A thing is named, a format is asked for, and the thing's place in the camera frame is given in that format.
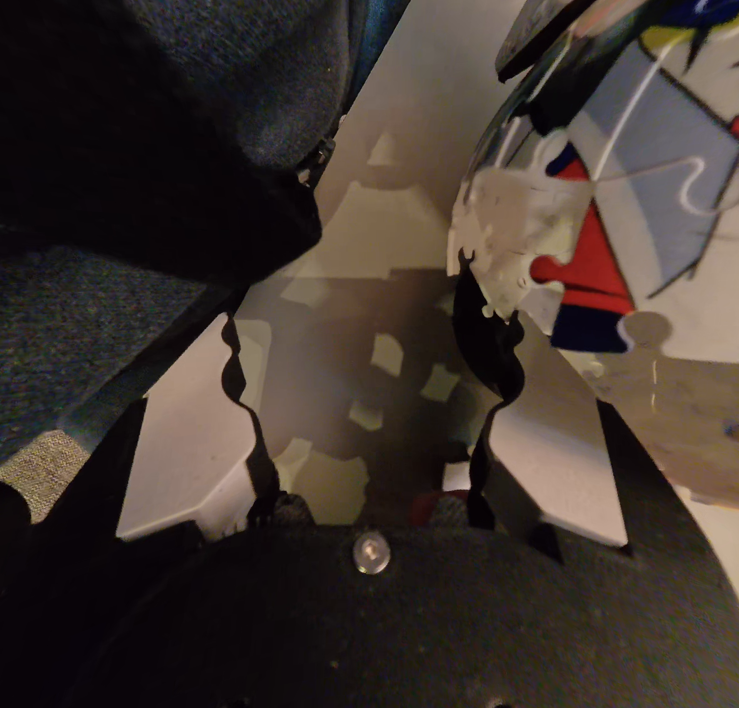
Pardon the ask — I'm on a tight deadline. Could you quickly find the person's left leg in jeans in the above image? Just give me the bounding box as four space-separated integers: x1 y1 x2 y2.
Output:
346 0 429 114

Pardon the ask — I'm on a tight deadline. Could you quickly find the colourful puzzle ball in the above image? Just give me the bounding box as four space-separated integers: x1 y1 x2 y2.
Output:
447 0 739 509

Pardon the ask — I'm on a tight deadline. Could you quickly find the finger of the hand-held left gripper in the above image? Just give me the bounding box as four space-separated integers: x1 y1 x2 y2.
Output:
495 0 627 83

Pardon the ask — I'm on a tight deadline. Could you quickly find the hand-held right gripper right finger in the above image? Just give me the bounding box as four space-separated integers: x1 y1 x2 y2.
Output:
466 310 629 547

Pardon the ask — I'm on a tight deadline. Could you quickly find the black ball stand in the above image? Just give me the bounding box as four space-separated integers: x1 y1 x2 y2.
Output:
452 269 526 400

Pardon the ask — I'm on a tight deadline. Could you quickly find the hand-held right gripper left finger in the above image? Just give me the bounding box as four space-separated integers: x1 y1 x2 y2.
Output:
115 312 284 543

